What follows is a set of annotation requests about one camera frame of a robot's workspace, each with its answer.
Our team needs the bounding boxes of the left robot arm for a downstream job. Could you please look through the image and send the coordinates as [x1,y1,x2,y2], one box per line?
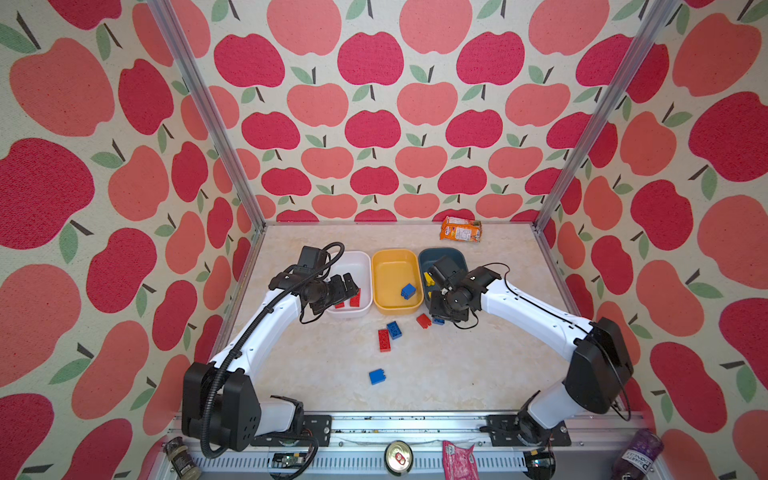
[181,241,359,459]

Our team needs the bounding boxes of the purple plastic bottle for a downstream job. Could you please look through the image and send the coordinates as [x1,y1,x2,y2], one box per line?
[610,428,664,480]

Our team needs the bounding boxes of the black round object front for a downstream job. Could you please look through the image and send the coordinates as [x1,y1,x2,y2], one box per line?
[524,450,556,480]

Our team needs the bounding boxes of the metal drink can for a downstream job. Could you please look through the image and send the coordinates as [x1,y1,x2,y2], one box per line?
[384,440,414,477]

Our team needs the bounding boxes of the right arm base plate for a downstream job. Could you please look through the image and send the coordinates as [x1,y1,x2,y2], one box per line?
[479,413,572,448]

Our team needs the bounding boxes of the white plastic container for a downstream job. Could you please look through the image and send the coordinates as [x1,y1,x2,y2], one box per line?
[326,250,373,320]

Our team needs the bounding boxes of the orange snack packet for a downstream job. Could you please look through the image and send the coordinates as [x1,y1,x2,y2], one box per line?
[440,216,482,243]

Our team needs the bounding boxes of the green circuit board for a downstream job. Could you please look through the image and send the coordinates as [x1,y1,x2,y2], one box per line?
[270,452,306,470]

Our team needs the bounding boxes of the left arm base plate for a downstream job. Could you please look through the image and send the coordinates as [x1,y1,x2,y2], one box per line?
[251,414,333,448]

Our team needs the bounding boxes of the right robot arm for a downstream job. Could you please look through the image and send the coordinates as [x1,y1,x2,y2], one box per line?
[428,256,634,446]

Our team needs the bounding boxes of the yellow plastic container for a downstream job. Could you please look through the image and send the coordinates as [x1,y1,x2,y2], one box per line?
[372,249,425,315]

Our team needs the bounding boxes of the dark glass jar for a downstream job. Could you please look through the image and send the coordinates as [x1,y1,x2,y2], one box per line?
[163,436,202,480]

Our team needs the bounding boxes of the front aluminium rail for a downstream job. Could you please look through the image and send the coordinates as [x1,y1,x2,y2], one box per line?
[182,411,638,479]

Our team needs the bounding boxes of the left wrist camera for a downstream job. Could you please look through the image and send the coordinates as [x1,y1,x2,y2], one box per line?
[294,246,329,275]

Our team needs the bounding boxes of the dark teal plastic container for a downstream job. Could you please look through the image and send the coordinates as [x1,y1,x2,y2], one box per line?
[418,247,468,305]

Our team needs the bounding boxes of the right aluminium frame post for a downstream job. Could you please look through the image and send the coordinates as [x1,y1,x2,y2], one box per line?
[532,0,682,236]

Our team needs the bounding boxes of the pink snack wrapper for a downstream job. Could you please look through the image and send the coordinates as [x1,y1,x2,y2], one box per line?
[442,441,479,480]

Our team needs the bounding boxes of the small red lego brick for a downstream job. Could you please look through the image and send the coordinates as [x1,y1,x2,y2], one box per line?
[417,314,432,329]

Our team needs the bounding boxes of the left aluminium frame post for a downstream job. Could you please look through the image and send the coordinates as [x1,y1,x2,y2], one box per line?
[148,0,266,235]

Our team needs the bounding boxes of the aluminium frame post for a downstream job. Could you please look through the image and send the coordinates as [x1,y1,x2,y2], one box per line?
[532,0,682,236]
[148,0,266,235]

